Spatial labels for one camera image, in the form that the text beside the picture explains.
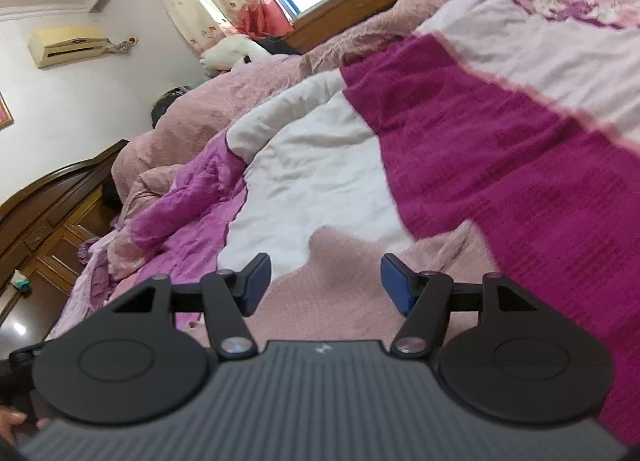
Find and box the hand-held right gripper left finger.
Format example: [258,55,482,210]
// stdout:
[112,252,273,359]

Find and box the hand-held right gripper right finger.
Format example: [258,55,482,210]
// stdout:
[380,252,541,358]

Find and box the pink knitted sweater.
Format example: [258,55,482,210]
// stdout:
[190,220,506,348]

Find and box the person's left hand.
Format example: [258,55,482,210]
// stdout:
[0,406,52,448]

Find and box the lilac cloth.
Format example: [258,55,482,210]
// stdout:
[47,235,132,342]

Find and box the brown wooden headboard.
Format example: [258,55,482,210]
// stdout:
[0,138,132,348]

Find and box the magenta and white patchwork quilt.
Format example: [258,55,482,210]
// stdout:
[47,0,640,447]

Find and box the pink fleece blanket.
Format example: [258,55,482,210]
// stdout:
[110,0,485,192]

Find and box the dark grey cloth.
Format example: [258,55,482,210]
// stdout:
[151,85,195,130]

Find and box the white plush cushion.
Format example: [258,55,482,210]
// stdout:
[199,35,272,76]

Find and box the red curtain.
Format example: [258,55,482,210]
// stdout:
[239,0,295,41]

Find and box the framed wall picture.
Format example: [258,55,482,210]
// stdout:
[0,90,15,130]

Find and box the cream wall air conditioner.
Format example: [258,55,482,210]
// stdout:
[27,24,114,70]

